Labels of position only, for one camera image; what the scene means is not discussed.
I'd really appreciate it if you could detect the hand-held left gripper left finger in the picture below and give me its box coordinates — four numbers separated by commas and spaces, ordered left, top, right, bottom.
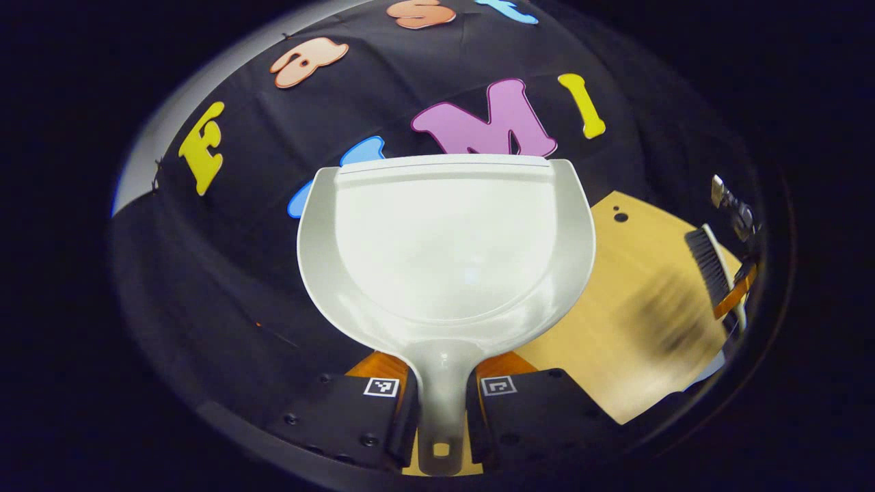
267, 351, 419, 472

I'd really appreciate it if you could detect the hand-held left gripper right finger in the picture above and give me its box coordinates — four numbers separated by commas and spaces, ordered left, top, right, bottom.
466, 352, 616, 472

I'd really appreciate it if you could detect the small white broom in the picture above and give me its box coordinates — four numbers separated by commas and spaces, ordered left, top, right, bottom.
685, 224, 747, 332

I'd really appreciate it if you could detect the white plastic dustpan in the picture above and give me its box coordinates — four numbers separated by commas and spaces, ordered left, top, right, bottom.
296, 154, 597, 477

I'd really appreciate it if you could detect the black clamp stand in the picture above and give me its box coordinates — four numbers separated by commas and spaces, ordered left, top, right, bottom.
710, 174, 758, 241

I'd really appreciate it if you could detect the black backdrop cloth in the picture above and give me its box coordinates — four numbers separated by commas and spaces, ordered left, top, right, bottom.
113, 0, 753, 438

